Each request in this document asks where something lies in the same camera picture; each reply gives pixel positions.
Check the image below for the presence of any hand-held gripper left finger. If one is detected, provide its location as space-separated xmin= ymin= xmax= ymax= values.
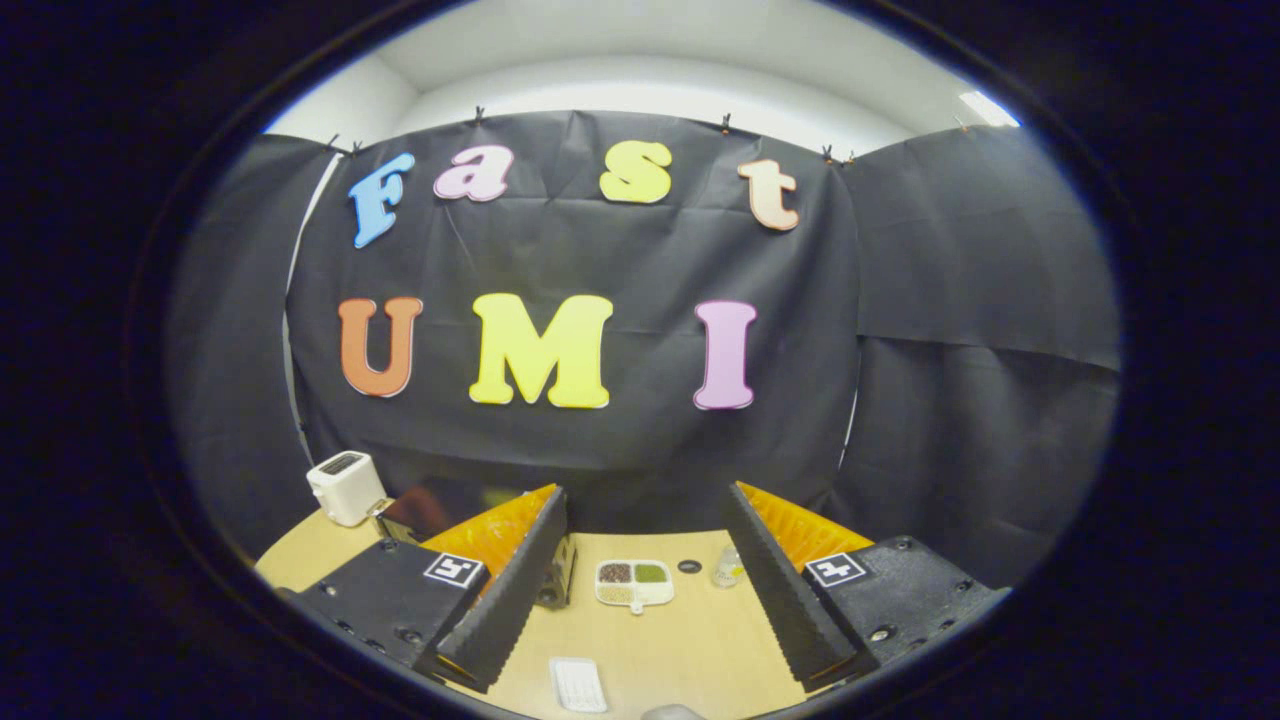
xmin=275 ymin=484 xmax=569 ymax=694

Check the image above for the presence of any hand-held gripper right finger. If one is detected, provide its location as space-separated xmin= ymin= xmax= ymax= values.
xmin=725 ymin=481 xmax=1011 ymax=694

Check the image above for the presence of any black toaster oven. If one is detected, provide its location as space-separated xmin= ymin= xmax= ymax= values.
xmin=383 ymin=487 xmax=578 ymax=609

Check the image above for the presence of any white rectangular food tray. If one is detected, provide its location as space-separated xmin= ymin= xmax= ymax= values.
xmin=549 ymin=656 xmax=609 ymax=714

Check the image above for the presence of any white pop-up toaster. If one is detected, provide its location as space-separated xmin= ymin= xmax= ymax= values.
xmin=306 ymin=451 xmax=387 ymax=528

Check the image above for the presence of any white divided dish of beans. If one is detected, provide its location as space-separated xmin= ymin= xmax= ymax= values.
xmin=595 ymin=559 xmax=675 ymax=614

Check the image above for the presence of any ceiling light panel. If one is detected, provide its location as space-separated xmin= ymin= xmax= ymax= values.
xmin=958 ymin=90 xmax=1021 ymax=129

